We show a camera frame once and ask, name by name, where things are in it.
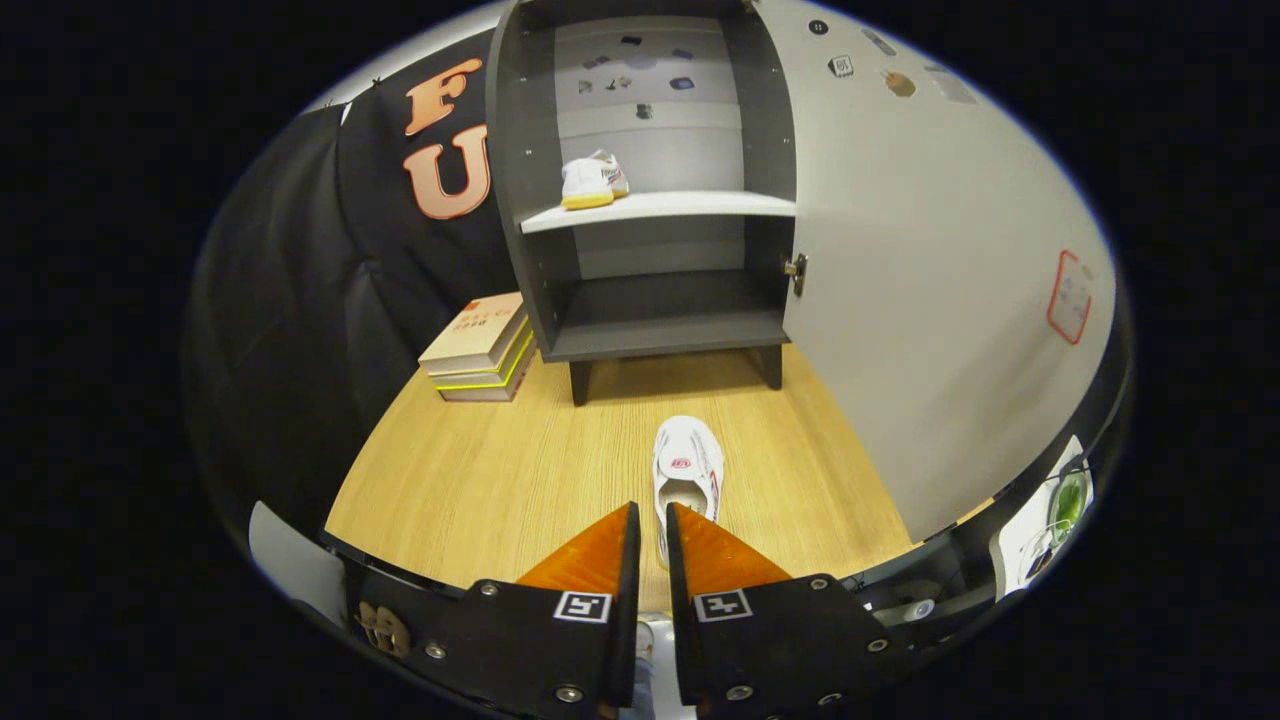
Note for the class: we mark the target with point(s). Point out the white canvas shoe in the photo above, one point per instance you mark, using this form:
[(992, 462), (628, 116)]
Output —
[(688, 450), (590, 180)]

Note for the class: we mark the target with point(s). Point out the black backdrop cloth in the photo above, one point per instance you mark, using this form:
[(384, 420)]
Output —
[(300, 300)]

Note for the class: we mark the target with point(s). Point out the white paper sheet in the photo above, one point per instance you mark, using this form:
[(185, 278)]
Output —
[(1020, 540)]

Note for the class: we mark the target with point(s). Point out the beige orange book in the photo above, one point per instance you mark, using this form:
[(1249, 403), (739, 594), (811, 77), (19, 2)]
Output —
[(475, 330)]

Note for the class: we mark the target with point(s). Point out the green round object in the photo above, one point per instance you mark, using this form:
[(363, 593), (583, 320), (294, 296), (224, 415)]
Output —
[(1068, 500)]

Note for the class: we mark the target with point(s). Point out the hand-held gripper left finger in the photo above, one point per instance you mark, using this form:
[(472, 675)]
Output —
[(628, 620)]

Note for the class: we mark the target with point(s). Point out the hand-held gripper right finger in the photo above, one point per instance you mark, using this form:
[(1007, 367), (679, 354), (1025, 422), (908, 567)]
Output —
[(677, 620)]

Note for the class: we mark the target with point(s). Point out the beige shoe cabinet door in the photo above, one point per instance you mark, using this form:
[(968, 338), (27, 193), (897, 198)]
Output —
[(920, 300)]

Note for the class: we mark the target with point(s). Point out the brown book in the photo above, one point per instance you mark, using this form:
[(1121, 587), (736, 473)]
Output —
[(475, 396)]

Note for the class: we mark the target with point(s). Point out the yellow-edged book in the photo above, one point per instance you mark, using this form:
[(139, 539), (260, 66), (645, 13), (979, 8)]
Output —
[(470, 382)]

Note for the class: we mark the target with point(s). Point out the metal door hinge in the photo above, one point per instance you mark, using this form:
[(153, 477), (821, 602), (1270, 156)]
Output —
[(797, 270)]

